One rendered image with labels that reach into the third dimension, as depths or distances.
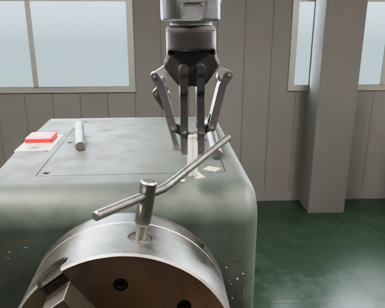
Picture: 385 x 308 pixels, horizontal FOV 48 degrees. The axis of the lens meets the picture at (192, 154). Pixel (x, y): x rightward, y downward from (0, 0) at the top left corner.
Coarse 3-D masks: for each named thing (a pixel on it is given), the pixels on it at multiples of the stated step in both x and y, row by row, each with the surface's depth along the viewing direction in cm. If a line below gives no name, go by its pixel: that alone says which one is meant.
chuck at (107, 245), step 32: (128, 224) 63; (64, 256) 58; (96, 256) 55; (128, 256) 55; (160, 256) 56; (192, 256) 61; (32, 288) 56; (96, 288) 56; (128, 288) 56; (160, 288) 57; (192, 288) 57; (224, 288) 65
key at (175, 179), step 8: (224, 136) 75; (216, 144) 72; (224, 144) 74; (208, 152) 70; (200, 160) 68; (184, 168) 65; (192, 168) 66; (176, 176) 63; (184, 176) 64; (168, 184) 61; (160, 192) 59; (128, 200) 53; (136, 200) 55; (144, 200) 56; (104, 208) 50; (112, 208) 51; (120, 208) 52; (96, 216) 49; (104, 216) 50
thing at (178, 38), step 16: (176, 32) 61; (192, 32) 61; (208, 32) 62; (176, 48) 62; (192, 48) 61; (208, 48) 62; (176, 64) 64; (192, 64) 65; (208, 64) 65; (176, 80) 65; (192, 80) 65; (208, 80) 66
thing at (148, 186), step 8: (144, 184) 56; (152, 184) 56; (144, 192) 56; (152, 192) 56; (152, 200) 57; (136, 208) 58; (144, 208) 57; (152, 208) 58; (136, 216) 58; (144, 216) 57; (144, 224) 57; (136, 232) 58; (144, 232) 58; (136, 240) 59
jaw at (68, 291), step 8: (56, 272) 57; (48, 280) 56; (56, 280) 55; (64, 280) 55; (40, 288) 55; (48, 288) 56; (56, 288) 56; (64, 288) 54; (72, 288) 55; (48, 296) 55; (56, 296) 54; (64, 296) 52; (72, 296) 54; (80, 296) 55; (48, 304) 53; (56, 304) 52; (64, 304) 52; (72, 304) 53; (80, 304) 54; (88, 304) 56
